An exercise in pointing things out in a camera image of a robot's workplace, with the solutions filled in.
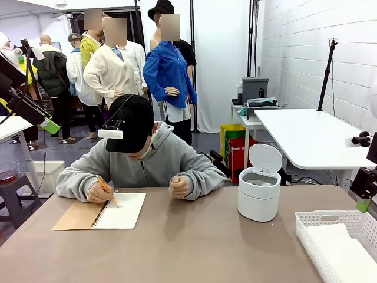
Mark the white height-adjustable table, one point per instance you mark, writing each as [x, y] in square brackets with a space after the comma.
[11, 125]

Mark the black camera tripod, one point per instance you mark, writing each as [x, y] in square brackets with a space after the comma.
[325, 79]

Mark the red bag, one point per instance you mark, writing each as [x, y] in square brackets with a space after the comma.
[238, 159]

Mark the green bag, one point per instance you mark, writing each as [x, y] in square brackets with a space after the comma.
[237, 134]

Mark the yellow jacket mannequin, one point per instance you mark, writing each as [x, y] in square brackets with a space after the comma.
[87, 48]

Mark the white side table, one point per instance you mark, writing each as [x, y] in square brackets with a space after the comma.
[239, 118]

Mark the black floor equipment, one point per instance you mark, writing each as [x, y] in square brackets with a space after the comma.
[218, 160]

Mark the person left hand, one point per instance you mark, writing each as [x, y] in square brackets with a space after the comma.
[179, 187]

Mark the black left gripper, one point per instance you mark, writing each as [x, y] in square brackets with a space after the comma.
[10, 79]

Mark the grey plastic stool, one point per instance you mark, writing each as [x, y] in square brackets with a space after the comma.
[11, 188]

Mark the spiral notebook brown cover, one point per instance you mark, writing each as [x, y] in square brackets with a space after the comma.
[120, 215]

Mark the grey box appliance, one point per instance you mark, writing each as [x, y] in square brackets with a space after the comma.
[254, 88]

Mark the grey cap mannequin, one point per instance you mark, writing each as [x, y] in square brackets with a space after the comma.
[78, 76]

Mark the white small trash bin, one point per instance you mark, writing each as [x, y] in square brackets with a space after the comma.
[257, 200]

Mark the black light stand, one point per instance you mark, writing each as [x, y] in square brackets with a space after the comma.
[251, 44]

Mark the person left forearm grey sleeve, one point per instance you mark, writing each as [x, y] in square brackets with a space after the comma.
[206, 184]

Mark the white shirt mannequin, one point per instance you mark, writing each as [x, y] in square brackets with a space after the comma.
[137, 65]

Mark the large white desk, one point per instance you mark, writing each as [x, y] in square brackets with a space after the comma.
[309, 138]

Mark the person head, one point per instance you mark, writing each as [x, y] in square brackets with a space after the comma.
[145, 151]

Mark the person right forearm grey sleeve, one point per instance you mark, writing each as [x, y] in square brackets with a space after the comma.
[73, 182]

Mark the black head camera mount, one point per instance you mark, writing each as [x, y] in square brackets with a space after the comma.
[115, 124]

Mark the cream cardigan mannequin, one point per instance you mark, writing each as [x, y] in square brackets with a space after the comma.
[109, 76]

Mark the white head camera box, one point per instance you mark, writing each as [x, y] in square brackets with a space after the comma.
[110, 134]

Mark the white perforated plastic basket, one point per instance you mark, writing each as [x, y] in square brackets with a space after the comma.
[302, 236]

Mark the grey hoodie torso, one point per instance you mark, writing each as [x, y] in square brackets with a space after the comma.
[171, 156]

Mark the black vertical pole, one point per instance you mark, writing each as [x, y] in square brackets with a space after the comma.
[193, 29]

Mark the grey tray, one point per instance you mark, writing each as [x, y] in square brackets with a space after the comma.
[259, 110]

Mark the white storage box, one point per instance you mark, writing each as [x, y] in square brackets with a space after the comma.
[50, 177]

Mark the dark puffer jacket mannequin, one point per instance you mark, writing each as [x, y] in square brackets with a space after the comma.
[50, 76]

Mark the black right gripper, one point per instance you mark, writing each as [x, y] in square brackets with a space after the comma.
[366, 182]

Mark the black bucket hat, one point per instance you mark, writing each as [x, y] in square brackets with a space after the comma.
[160, 9]

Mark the black tripod with phone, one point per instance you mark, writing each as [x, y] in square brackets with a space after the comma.
[29, 73]

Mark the flat white paper stack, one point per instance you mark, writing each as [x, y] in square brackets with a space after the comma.
[330, 250]

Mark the clear bowl red liquid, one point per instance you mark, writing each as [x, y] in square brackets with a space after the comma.
[9, 174]

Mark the person right hand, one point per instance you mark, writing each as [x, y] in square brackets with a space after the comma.
[100, 193]

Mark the yellow pencil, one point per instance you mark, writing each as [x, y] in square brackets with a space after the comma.
[101, 182]

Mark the black baseball cap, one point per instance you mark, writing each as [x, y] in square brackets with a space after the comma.
[132, 123]

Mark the black clamp mount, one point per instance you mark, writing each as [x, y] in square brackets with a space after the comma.
[360, 139]

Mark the blue shirt mannequin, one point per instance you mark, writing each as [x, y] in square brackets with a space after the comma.
[165, 67]

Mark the yellow bag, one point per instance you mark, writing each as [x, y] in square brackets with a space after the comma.
[225, 141]

